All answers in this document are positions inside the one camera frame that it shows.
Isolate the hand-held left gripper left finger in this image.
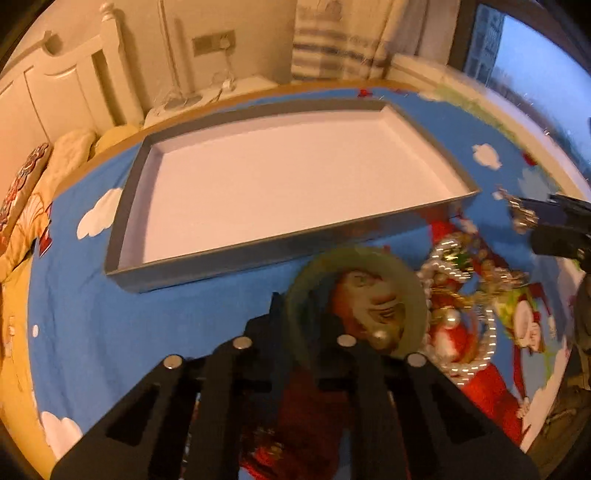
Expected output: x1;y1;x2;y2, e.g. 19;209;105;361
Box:
50;292;306;480

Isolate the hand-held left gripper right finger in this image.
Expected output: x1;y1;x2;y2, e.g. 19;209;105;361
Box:
299;294;542;480

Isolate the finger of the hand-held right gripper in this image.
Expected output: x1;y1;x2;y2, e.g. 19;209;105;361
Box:
530;225;591;260
517;192;591;228

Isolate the green jade bangle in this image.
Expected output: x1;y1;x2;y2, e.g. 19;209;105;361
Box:
285;246;426;360

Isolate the white pearl necklace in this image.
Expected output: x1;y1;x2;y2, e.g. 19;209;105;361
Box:
418;249;499;387

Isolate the grey shallow box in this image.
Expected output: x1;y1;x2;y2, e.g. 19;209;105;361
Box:
104;98;482;294

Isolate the tangle of gold bead jewelry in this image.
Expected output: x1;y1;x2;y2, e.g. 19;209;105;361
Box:
429;228;532;301

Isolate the brown fleece blanket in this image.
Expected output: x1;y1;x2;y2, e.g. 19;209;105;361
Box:
526;342;591;478

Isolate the window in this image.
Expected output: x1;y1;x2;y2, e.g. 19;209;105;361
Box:
462;4;591;185

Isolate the blue cartoon printed tablecloth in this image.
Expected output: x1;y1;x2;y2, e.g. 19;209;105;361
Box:
28;80;588;480

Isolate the white window sill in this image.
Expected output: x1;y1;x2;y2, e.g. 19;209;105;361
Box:
390;52;591;197

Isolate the white nightstand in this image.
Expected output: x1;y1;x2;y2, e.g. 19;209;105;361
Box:
144;75;279;130

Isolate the yellow pillow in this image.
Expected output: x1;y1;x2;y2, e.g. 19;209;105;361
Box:
93;124;140;155

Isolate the orange pink quilt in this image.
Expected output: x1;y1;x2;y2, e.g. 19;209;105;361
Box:
0;185;55;462

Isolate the cream pillow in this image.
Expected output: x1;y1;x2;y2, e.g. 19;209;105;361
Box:
46;128;97;188

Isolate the striped curtain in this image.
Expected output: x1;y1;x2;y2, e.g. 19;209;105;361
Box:
292;0;394;80

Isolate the embroidered cushion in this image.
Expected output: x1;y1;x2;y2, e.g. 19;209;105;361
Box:
0;142;51;234

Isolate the white bed headboard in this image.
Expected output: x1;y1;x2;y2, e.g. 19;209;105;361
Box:
0;0;145;155

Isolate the white charger with cable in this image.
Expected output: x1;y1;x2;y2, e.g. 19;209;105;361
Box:
154;44;237;110

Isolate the wall socket panel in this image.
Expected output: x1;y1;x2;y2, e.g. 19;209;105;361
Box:
192;30;237;58

